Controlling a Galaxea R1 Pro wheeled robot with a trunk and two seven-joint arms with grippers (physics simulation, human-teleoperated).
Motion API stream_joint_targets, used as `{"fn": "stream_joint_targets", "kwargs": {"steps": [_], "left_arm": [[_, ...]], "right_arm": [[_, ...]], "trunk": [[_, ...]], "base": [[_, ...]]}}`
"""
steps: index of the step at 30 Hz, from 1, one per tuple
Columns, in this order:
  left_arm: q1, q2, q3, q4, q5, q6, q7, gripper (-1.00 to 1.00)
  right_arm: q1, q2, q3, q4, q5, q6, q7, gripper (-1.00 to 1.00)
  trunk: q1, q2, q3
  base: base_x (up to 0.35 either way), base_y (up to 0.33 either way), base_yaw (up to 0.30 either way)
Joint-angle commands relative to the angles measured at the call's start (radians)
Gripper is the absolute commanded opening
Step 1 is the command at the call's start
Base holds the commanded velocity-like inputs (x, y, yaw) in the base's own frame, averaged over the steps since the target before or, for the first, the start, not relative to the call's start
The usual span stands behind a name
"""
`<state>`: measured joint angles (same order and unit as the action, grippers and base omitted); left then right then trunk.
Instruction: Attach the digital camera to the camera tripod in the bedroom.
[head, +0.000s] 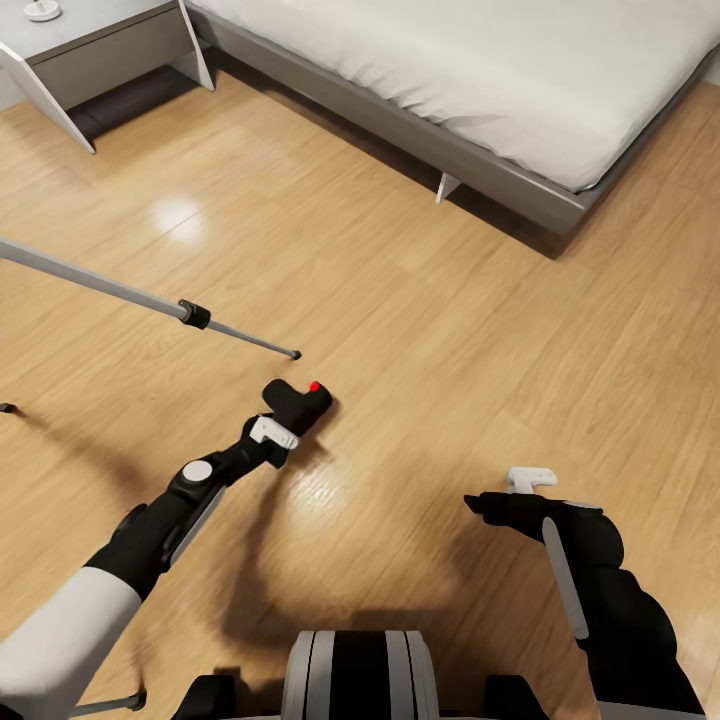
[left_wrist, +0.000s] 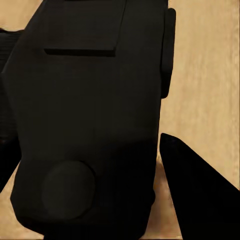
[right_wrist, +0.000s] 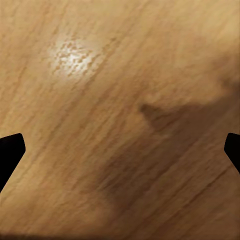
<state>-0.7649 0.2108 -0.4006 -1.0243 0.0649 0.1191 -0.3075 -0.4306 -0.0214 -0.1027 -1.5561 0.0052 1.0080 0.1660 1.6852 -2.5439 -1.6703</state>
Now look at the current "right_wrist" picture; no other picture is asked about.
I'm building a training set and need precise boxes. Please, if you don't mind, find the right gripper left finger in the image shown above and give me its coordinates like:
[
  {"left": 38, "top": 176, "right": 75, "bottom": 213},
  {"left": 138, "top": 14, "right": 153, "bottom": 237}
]
[{"left": 0, "top": 133, "right": 26, "bottom": 193}]

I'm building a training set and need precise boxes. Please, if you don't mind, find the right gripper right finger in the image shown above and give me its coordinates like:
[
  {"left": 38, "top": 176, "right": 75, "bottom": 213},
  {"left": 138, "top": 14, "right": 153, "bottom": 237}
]
[{"left": 224, "top": 133, "right": 240, "bottom": 173}]

